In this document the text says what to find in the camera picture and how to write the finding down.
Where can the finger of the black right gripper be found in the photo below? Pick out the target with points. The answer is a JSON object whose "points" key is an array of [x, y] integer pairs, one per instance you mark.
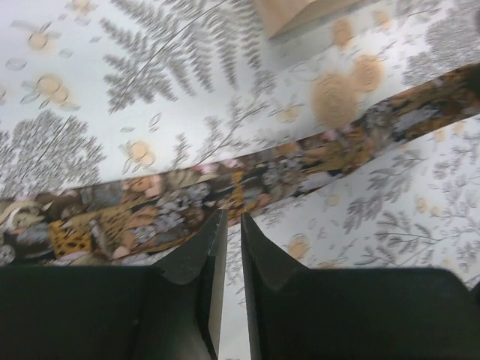
{"points": [[473, 79]]}

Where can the wooden compartment organizer box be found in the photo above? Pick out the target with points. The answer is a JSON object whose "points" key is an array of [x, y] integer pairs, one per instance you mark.
{"points": [[280, 16]]}

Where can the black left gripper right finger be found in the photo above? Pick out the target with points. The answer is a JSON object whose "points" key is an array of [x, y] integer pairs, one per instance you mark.
{"points": [[296, 312]]}

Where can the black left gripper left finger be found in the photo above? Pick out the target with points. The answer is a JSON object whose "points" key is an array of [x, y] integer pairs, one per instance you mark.
{"points": [[168, 310]]}

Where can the brown cat print tie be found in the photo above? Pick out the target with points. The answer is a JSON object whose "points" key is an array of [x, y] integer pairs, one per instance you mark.
{"points": [[120, 220]]}

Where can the floral print table mat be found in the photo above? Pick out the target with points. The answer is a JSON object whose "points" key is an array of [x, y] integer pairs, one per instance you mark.
{"points": [[103, 91]]}

